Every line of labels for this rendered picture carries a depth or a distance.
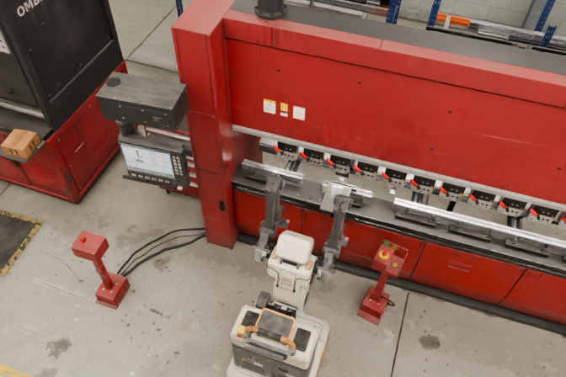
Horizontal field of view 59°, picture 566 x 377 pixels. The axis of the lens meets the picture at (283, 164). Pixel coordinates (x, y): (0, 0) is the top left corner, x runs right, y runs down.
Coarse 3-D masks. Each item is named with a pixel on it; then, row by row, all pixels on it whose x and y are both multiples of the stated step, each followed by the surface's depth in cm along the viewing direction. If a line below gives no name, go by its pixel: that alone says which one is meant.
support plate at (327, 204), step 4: (328, 184) 386; (336, 184) 386; (328, 188) 383; (344, 188) 383; (348, 188) 383; (344, 192) 381; (348, 192) 381; (324, 196) 378; (328, 196) 378; (324, 200) 375; (328, 200) 375; (332, 200) 376; (324, 204) 373; (328, 204) 373; (332, 204) 373; (320, 208) 371; (324, 208) 371; (328, 208) 371; (332, 208) 371; (332, 212) 369
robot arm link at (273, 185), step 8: (272, 176) 308; (272, 184) 306; (264, 192) 304; (272, 192) 303; (272, 200) 307; (272, 208) 312; (272, 216) 317; (264, 224) 322; (272, 224) 322; (272, 232) 324
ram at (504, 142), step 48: (240, 48) 317; (240, 96) 347; (288, 96) 333; (336, 96) 321; (384, 96) 309; (432, 96) 298; (480, 96) 288; (336, 144) 351; (384, 144) 337; (432, 144) 324; (480, 144) 312; (528, 144) 301; (528, 192) 328
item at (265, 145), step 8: (264, 144) 416; (272, 144) 415; (272, 152) 420; (384, 168) 400; (376, 176) 401; (408, 176) 395; (408, 184) 396; (440, 184) 390; (432, 192) 394; (464, 192) 385; (464, 200) 390; (496, 200) 380; (496, 208) 385
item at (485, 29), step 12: (468, 24) 459; (480, 24) 452; (492, 24) 453; (492, 36) 449; (504, 36) 447; (516, 36) 438; (528, 36) 446; (540, 36) 442; (552, 48) 429; (564, 48) 430
